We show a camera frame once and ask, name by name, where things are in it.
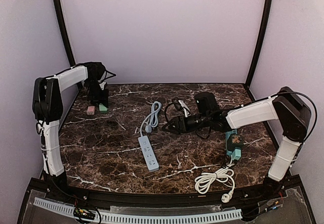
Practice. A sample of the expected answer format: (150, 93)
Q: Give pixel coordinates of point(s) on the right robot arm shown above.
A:
(286, 106)

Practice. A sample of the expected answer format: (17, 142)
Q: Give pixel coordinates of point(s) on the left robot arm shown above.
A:
(47, 106)

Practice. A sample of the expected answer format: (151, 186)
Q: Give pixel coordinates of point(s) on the small green circuit board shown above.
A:
(83, 213)

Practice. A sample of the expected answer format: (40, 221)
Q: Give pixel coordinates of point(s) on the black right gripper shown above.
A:
(180, 123)

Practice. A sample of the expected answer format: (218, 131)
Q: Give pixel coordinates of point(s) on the white slotted cable duct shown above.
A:
(143, 215)

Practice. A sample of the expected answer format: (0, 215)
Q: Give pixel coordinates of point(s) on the black frame post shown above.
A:
(259, 43)
(64, 32)

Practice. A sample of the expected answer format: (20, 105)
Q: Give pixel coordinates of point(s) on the dark green decorated charger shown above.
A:
(234, 141)

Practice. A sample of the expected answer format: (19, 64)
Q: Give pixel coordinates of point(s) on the light blue power strip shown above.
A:
(148, 154)

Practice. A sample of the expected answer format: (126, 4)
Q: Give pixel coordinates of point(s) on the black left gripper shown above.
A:
(97, 96)

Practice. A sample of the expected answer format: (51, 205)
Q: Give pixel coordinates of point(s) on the teal power strip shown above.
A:
(236, 153)

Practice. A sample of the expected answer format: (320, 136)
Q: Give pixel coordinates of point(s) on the green dual USB charger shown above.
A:
(102, 108)

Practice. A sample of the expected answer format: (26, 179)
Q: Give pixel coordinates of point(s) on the pink USB charger plug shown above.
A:
(91, 110)

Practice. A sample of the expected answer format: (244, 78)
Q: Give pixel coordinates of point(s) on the black frame post right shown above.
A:
(259, 43)

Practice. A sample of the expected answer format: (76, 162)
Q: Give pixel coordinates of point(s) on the black frame post left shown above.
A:
(64, 32)

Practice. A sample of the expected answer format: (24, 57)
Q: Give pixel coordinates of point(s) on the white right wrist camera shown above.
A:
(184, 108)

